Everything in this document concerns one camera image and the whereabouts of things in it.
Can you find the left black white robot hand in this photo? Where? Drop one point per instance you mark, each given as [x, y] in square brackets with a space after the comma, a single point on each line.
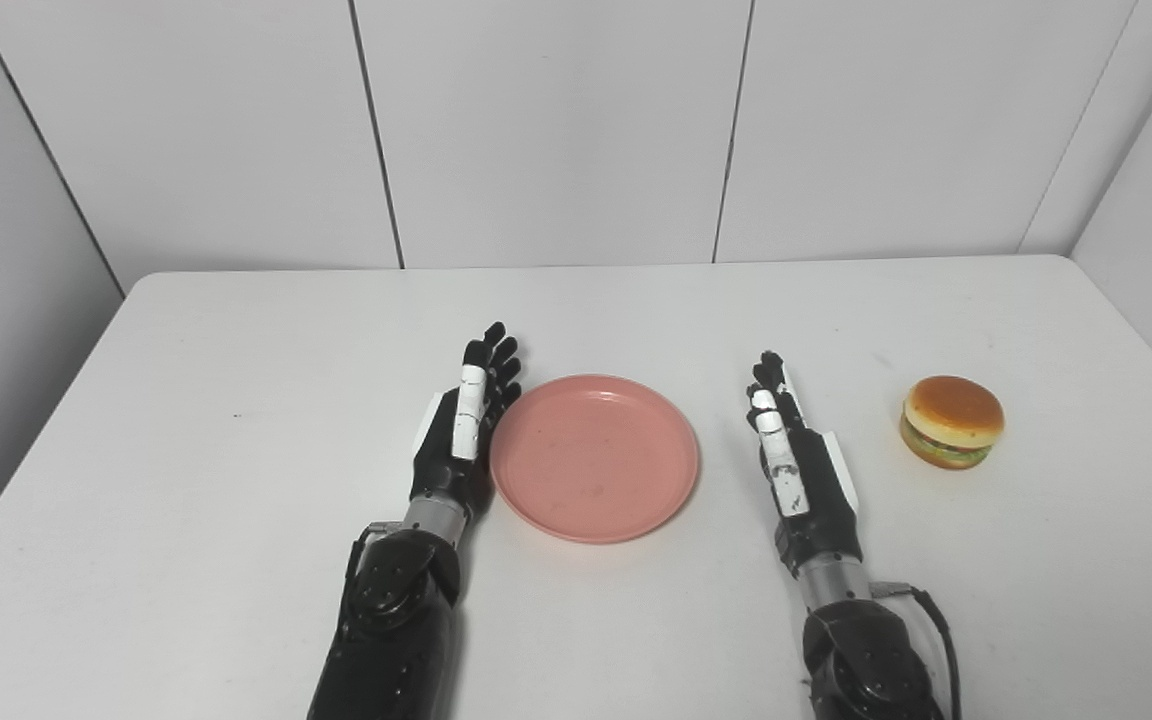
[464, 430]

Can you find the pink plastic plate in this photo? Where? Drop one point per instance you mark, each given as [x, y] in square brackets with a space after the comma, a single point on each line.
[594, 458]

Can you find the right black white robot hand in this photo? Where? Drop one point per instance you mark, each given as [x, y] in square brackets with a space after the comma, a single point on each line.
[804, 470]

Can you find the toy hamburger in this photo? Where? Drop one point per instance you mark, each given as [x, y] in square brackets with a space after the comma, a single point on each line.
[951, 422]

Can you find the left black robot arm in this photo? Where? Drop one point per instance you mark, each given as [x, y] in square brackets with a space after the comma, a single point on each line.
[391, 630]

